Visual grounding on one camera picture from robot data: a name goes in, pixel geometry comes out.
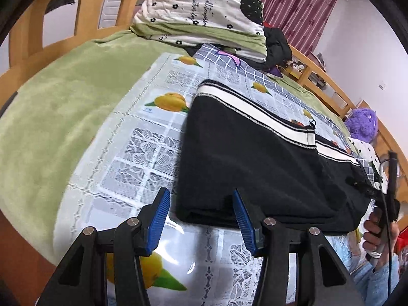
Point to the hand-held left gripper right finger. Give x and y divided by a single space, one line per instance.
244 220

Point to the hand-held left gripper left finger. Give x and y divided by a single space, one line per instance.
156 220

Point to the black pants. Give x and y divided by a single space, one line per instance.
255 165

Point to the person's right hand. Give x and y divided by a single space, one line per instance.
371 239

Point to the white floral pillow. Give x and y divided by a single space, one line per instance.
366 149

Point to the fruit print plastic tablecloth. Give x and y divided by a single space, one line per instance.
127 153

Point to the person's blue jeans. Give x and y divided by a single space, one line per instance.
373 283

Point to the purple plush toy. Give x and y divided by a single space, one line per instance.
360 124

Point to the green fleece blanket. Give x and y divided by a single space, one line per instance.
63 102

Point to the black folded garment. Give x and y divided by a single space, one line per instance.
277 47

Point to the maroon patterned curtain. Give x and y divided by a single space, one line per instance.
302 12

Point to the folded white floral quilt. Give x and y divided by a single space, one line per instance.
197 6

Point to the wooden bed frame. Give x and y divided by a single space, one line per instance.
86 16

